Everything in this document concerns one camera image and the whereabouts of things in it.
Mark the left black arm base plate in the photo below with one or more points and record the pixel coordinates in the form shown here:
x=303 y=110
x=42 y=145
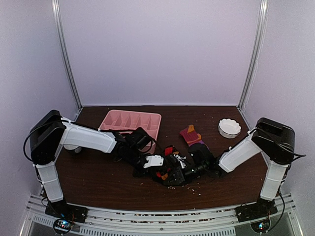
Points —
x=69 y=212

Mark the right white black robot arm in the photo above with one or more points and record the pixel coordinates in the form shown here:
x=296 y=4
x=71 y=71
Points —
x=270 y=137

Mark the aluminium frame post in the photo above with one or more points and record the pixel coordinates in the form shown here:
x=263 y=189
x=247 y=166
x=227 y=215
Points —
x=64 y=52
x=258 y=41

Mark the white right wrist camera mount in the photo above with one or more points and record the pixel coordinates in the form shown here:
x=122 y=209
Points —
x=182 y=160

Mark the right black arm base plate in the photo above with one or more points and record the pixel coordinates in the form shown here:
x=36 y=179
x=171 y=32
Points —
x=255 y=211

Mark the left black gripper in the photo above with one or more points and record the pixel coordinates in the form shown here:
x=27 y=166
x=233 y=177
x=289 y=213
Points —
x=150 y=169

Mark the right aluminium frame post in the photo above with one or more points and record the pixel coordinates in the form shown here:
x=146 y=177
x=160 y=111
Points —
x=258 y=41

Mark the maroon orange purple striped sock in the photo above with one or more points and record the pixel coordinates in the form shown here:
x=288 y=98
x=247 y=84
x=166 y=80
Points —
x=191 y=137

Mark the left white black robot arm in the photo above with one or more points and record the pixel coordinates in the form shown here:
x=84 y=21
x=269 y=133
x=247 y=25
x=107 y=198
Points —
x=54 y=131

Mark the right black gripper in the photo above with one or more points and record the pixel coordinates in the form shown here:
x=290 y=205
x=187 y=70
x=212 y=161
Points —
x=179 y=174

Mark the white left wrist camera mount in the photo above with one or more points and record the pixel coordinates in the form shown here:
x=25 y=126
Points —
x=153 y=161

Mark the left aluminium frame post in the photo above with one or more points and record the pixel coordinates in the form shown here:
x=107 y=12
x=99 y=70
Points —
x=64 y=52

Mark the black argyle red orange sock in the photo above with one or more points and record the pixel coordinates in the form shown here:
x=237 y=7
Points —
x=159 y=175

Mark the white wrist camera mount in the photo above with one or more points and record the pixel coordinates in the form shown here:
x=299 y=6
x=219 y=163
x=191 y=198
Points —
x=153 y=161
x=182 y=160

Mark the small white round container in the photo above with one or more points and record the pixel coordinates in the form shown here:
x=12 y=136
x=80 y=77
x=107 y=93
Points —
x=73 y=150

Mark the pink divided organizer tray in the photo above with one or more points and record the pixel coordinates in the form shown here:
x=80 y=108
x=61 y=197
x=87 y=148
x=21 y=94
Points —
x=124 y=120

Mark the white scalloped ceramic bowl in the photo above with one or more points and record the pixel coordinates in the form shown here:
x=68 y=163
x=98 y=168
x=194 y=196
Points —
x=229 y=128

